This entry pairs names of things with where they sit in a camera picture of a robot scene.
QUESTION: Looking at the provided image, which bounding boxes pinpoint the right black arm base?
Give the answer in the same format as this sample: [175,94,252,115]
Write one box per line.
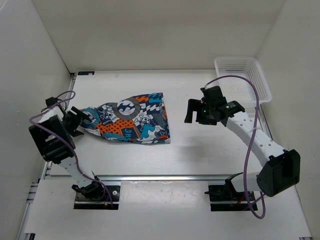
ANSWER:
[204,185,250,212]

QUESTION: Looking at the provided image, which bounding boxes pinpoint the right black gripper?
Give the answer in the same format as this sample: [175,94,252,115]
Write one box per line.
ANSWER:
[184,99,217,126]

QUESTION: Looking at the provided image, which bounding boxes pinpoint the right aluminium rail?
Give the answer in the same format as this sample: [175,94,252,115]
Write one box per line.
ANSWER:
[258,106,313,240]

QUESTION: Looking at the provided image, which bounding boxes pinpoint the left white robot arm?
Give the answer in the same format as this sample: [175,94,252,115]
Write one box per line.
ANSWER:
[28,97,106,201]

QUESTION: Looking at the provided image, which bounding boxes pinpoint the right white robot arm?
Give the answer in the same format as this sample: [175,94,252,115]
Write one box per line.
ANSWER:
[184,86,301,200]

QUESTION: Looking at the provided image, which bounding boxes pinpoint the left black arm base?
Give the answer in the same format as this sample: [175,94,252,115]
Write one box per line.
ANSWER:
[73,185,121,210]

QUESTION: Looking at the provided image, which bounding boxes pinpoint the white plastic basket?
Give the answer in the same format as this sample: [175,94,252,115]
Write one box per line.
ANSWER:
[214,56,272,109]

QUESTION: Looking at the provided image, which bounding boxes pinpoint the left aluminium rail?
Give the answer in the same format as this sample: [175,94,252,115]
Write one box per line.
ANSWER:
[15,72,77,240]

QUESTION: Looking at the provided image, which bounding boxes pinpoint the dark label sticker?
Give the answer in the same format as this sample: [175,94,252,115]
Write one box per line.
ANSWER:
[77,71,95,76]

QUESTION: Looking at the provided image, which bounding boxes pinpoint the colourful patterned shorts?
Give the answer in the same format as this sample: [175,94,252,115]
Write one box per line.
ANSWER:
[80,92,171,144]

